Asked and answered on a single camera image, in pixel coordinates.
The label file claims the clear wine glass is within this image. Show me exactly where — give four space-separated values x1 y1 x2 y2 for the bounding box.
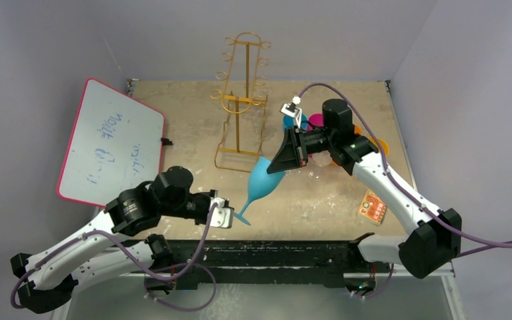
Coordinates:
285 168 305 178
312 151 333 167

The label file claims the magenta plastic wine glass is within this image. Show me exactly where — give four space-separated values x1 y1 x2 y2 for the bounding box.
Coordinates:
308 113 325 159

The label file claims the blue wine glass row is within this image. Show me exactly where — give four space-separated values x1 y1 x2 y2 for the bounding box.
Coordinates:
283 115 308 131
234 157 285 226

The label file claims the orange plastic wine glass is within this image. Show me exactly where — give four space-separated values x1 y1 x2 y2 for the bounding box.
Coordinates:
330 125 362 167

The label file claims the yellow plastic wine glass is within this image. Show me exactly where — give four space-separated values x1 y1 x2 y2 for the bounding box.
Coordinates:
369 137 389 155

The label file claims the clear wine glass front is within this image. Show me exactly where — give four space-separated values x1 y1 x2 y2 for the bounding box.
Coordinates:
285 168 305 178

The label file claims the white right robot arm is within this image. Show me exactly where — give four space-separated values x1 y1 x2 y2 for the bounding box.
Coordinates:
267 99 462 279

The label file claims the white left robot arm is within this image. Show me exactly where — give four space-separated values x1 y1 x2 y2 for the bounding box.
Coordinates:
9 166 233 314

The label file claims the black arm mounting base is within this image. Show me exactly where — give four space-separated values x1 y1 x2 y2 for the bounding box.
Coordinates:
144 239 390 293

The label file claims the black whiteboard clip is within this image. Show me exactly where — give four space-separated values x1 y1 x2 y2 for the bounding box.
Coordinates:
160 137 174 146

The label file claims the orange patterned card box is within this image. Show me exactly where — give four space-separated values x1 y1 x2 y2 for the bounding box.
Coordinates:
357 189 387 226

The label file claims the pink framed whiteboard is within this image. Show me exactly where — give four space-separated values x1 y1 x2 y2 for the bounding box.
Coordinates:
57 78 165 207

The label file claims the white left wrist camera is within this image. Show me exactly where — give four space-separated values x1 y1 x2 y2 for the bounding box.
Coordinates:
209 197 234 229

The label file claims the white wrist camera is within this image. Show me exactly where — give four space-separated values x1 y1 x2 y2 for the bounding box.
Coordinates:
209 197 234 229
280 96 303 128

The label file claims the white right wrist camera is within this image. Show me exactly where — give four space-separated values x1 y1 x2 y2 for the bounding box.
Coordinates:
280 96 303 128

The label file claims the gold wire glass rack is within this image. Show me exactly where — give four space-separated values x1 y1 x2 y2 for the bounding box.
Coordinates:
210 31 271 173

